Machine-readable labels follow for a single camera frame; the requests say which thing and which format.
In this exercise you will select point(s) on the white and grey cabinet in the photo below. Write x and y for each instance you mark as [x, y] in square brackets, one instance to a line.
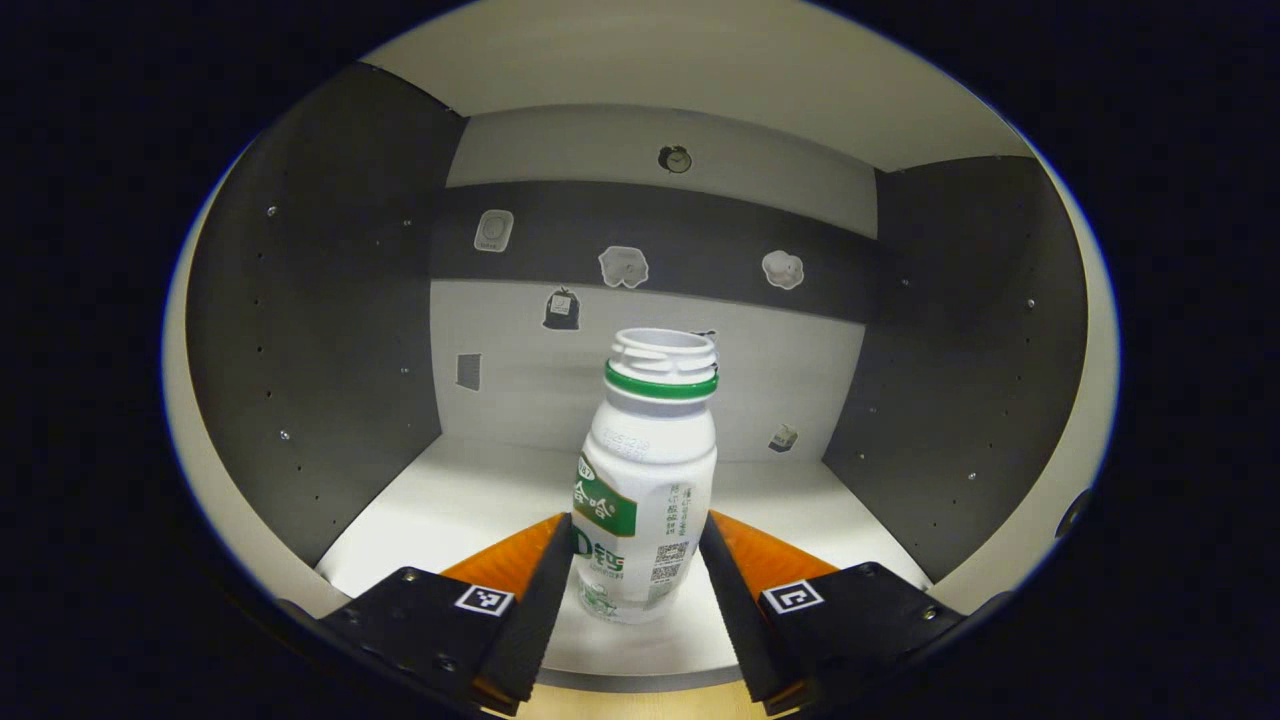
[330, 300]

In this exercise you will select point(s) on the white drink bottle green label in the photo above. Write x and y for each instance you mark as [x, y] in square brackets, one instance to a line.
[650, 470]

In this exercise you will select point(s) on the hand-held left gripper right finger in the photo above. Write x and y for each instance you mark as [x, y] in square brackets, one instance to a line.
[740, 620]

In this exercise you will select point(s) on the white cabinet shelf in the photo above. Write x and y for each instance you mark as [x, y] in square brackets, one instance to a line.
[450, 500]
[700, 60]

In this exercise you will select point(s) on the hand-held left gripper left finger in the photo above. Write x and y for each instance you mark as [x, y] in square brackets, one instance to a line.
[535, 620]

